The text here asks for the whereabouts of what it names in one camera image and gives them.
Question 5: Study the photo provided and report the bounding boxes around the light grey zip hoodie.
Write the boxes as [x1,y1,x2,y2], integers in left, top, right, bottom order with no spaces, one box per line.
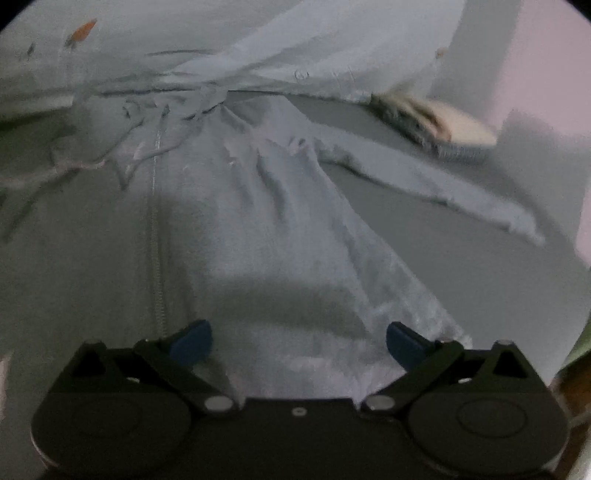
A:
[0,85,548,416]

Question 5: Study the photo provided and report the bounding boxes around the white carrot print blanket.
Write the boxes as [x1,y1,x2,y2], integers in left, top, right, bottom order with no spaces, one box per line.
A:
[1,1,465,120]

